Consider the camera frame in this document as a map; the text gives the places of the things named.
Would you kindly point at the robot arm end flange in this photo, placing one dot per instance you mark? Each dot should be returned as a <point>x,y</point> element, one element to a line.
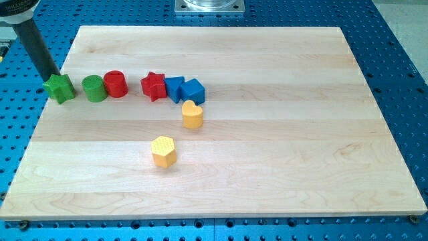
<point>17,11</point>

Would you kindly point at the red star block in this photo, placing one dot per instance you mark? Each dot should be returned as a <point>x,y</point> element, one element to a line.
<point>154,86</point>

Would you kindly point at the green star block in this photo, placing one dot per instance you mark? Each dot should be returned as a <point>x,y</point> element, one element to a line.
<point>59,88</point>

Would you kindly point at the yellow heart block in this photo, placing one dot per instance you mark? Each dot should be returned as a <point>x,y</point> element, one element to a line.
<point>192,115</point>

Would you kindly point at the blue cube block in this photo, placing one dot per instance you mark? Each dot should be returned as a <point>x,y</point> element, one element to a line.
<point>193,90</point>

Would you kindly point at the blue triangle block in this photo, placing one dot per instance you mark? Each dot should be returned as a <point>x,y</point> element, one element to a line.
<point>173,87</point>

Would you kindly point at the yellow hexagon block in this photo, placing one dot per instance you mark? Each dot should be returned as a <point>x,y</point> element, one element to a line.
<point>163,151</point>

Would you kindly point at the light wooden board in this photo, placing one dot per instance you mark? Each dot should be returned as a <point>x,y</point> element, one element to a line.
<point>290,128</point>

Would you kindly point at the red cylinder block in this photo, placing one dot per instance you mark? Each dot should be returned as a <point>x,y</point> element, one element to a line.
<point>115,84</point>

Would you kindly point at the green cylinder block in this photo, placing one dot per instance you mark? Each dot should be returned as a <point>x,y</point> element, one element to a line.
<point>94,88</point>

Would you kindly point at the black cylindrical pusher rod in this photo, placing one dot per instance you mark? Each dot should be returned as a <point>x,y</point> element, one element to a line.
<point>32,40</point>

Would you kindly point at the left board stop screw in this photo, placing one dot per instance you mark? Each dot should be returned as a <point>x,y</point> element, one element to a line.
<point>23,225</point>

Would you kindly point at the board stop screw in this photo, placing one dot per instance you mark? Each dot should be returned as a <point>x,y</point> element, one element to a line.
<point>23,225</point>
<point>414,219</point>

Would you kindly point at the right board stop screw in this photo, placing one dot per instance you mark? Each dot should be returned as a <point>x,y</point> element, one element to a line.
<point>414,219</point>

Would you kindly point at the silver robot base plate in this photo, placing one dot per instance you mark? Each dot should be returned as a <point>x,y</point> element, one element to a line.
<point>209,7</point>

